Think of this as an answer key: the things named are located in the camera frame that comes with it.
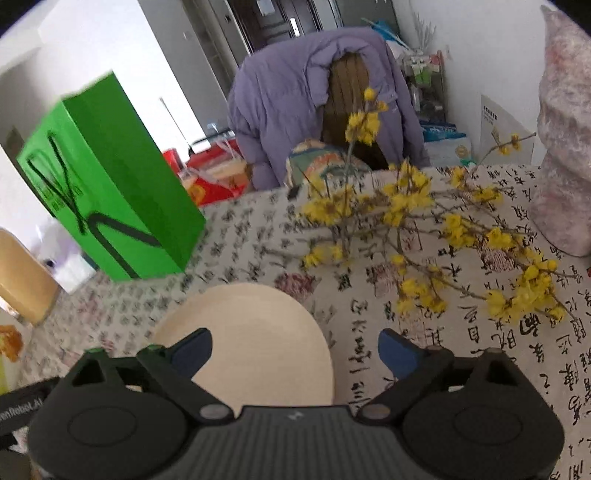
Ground pink textured vase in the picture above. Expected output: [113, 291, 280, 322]
[529, 6, 591, 258]

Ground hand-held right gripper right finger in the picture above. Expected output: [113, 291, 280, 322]
[358, 329, 529, 425]

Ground yellow-green snack box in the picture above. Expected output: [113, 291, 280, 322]
[0, 305, 26, 393]

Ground yellow flower branch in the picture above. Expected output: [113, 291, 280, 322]
[265, 88, 578, 324]

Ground patterned chair cushion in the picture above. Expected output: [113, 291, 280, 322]
[285, 141, 375, 185]

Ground white paper card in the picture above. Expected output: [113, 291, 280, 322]
[480, 95, 536, 164]

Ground red bag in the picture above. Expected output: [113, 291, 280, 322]
[161, 138, 252, 206]

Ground storage rack with bottles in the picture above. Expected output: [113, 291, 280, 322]
[399, 51, 446, 125]

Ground dark brown door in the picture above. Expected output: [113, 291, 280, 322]
[228, 0, 305, 51]

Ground green paper bag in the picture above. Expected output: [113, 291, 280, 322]
[16, 71, 207, 282]

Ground blue white packages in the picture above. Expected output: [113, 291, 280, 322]
[420, 121, 476, 167]

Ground purple jacket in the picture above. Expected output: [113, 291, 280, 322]
[227, 25, 431, 190]

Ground wooden chair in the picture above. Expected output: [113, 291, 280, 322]
[321, 51, 391, 169]

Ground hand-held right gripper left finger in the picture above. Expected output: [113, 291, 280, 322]
[69, 328, 234, 425]

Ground cream bowl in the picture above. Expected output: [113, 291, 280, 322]
[152, 284, 335, 407]

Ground grey refrigerator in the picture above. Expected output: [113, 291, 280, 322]
[332, 0, 400, 33]

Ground calligraphy printed tablecloth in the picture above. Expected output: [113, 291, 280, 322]
[0, 164, 591, 480]

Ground yellow thermos jug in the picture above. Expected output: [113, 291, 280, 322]
[0, 228, 61, 326]

